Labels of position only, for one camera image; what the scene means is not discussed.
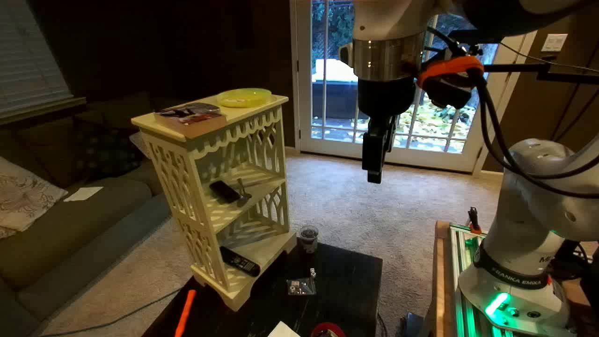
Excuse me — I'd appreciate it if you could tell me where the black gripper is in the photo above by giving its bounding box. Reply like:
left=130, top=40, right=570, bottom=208
left=355, top=76, right=419, bottom=186

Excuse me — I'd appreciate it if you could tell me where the white lattice shelf unit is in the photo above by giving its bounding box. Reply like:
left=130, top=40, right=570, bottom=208
left=129, top=92, right=297, bottom=313

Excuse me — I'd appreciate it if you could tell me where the white glass french door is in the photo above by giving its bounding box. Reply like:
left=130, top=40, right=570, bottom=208
left=288, top=0, right=539, bottom=175

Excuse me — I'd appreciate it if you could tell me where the small cup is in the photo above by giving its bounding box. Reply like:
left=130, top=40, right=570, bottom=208
left=293, top=223, right=321, bottom=259

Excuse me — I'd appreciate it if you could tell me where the yellow plate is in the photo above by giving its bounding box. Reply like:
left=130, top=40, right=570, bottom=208
left=213, top=87, right=275, bottom=111

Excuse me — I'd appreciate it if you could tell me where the small clear plastic packet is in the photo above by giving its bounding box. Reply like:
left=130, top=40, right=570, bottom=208
left=284, top=268, right=318, bottom=298

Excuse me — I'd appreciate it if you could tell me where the small black remote control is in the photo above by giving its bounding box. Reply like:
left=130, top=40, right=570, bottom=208
left=207, top=180, right=241, bottom=205

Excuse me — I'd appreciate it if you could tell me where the long black remote control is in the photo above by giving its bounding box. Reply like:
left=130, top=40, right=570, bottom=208
left=218, top=246, right=261, bottom=280

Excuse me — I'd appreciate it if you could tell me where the small blue floor object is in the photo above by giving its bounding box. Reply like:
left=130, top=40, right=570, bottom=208
left=398, top=311, right=426, bottom=337

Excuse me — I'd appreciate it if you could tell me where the red bowl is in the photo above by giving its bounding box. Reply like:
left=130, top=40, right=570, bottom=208
left=308, top=321, right=348, bottom=337

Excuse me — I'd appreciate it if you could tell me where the white paper sheet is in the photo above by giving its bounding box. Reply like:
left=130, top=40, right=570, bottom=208
left=267, top=321, right=301, bottom=337

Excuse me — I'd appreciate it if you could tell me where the dark cushion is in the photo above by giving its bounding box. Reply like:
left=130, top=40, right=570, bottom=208
left=72, top=119, right=147, bottom=184

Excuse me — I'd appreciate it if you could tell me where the white paper note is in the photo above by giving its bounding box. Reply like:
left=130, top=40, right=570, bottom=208
left=61, top=186, right=104, bottom=205

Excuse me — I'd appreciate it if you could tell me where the grey fabric sofa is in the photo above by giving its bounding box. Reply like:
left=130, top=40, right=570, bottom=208
left=0, top=111, right=174, bottom=337

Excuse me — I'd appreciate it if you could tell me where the light patterned pillow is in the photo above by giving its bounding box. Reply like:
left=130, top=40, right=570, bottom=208
left=0, top=156, right=69, bottom=240

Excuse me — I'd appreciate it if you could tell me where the white window blind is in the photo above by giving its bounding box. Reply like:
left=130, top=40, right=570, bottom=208
left=0, top=0, right=74, bottom=120

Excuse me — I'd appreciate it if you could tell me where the black wrist camera orange strap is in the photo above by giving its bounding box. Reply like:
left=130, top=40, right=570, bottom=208
left=417, top=55, right=486, bottom=111

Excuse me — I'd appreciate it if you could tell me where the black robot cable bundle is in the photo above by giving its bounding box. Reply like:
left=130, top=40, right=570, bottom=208
left=428, top=27, right=599, bottom=203

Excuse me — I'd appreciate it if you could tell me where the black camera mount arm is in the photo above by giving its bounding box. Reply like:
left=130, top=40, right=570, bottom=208
left=482, top=61, right=599, bottom=87

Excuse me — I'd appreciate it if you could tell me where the white wall light switch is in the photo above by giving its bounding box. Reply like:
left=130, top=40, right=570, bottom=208
left=540, top=32, right=568, bottom=55

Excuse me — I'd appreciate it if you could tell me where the thin black floor cable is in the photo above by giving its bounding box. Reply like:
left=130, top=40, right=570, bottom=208
left=35, top=287, right=183, bottom=337

